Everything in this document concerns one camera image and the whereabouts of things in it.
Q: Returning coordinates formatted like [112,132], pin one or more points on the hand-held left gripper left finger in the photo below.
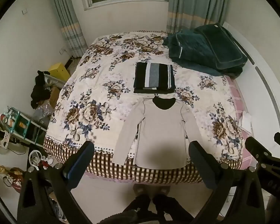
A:
[75,166]

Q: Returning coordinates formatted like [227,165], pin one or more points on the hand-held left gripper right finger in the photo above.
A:
[200,165]

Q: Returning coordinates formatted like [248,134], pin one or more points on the beige long-sleeve shirt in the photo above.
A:
[161,133]

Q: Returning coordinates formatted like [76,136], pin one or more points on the black clothes pile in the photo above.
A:
[39,91]

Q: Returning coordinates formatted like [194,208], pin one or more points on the white folded paper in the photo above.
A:
[246,120]

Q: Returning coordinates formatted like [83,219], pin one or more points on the brown slipper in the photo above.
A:
[162,189]
[141,190]

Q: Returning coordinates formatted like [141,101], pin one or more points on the person's right leg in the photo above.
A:
[170,207]

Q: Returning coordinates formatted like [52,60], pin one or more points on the pink checked mattress sheet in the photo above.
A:
[238,95]

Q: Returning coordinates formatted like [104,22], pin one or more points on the red patterned bag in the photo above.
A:
[15,178]

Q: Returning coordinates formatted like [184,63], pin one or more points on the clear plastic bag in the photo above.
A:
[43,113]

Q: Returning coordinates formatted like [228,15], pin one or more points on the teal storage rack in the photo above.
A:
[25,127]

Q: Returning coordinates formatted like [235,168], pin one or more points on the white bed headboard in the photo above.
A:
[266,74]

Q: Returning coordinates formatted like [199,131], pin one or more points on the cardboard box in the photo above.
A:
[54,96]

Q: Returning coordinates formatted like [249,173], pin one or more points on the floral bed sheet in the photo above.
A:
[102,93]

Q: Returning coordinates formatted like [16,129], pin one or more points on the folded black garment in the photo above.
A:
[140,90]

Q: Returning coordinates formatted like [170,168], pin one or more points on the yellow box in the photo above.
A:
[59,71]

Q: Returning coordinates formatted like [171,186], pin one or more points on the folded black striped sweater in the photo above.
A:
[154,74]

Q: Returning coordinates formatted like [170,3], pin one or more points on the dark green pillow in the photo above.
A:
[220,44]

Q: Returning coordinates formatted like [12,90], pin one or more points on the dark green quilt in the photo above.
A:
[189,49]

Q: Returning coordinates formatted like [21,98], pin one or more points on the green striped curtain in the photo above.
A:
[68,21]
[196,4]

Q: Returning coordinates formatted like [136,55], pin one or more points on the white wall socket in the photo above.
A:
[63,51]

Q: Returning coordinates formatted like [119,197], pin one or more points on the white light switch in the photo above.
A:
[24,11]

